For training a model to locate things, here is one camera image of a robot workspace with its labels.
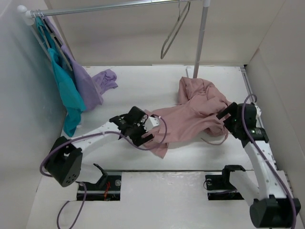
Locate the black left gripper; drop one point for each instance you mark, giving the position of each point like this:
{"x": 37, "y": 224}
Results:
{"x": 137, "y": 139}

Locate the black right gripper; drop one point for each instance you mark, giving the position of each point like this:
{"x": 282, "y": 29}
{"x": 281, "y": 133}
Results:
{"x": 229, "y": 109}

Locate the pink trousers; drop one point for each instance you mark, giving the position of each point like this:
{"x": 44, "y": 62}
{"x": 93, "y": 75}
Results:
{"x": 199, "y": 101}

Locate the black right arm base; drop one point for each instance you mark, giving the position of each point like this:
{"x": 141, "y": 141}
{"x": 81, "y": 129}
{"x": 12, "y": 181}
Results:
{"x": 217, "y": 189}

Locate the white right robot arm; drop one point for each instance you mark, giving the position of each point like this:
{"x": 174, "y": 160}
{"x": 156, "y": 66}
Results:
{"x": 271, "y": 205}

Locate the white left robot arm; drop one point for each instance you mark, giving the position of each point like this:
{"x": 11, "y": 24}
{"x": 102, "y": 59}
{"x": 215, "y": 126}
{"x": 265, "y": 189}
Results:
{"x": 64, "y": 161}

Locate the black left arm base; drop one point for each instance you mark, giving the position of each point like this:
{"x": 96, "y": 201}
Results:
{"x": 109, "y": 191}

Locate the grey empty clothes hanger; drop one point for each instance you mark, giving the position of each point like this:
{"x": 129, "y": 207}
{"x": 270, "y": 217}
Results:
{"x": 174, "y": 31}

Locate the grey hanger with purple garment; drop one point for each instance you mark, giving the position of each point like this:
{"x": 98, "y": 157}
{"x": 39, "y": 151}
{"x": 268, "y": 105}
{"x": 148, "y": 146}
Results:
{"x": 57, "y": 41}

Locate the grey hanger with teal garment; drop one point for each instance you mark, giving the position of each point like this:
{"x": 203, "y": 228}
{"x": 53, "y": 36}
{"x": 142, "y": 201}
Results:
{"x": 45, "y": 34}

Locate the purple hanging garment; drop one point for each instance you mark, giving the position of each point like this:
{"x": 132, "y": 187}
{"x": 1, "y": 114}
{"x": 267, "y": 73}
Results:
{"x": 90, "y": 88}

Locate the teal hanging garment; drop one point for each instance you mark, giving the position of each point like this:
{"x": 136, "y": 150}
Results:
{"x": 70, "y": 97}

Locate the grey vertical rack pole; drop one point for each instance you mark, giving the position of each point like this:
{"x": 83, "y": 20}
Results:
{"x": 206, "y": 4}

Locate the white rack corner joint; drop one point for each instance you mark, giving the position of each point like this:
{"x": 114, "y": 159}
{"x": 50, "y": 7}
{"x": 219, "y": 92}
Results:
{"x": 26, "y": 15}

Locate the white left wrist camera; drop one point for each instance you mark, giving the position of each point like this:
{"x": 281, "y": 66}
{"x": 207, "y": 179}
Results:
{"x": 151, "y": 123}

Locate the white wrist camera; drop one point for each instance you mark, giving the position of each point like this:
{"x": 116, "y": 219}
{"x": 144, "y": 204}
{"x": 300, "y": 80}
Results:
{"x": 151, "y": 123}
{"x": 258, "y": 115}

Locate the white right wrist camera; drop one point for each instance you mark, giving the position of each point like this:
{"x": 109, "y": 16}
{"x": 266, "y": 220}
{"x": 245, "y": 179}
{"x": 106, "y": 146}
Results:
{"x": 258, "y": 115}

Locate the silver horizontal rack rail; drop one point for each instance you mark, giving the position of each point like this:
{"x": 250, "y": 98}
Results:
{"x": 102, "y": 7}

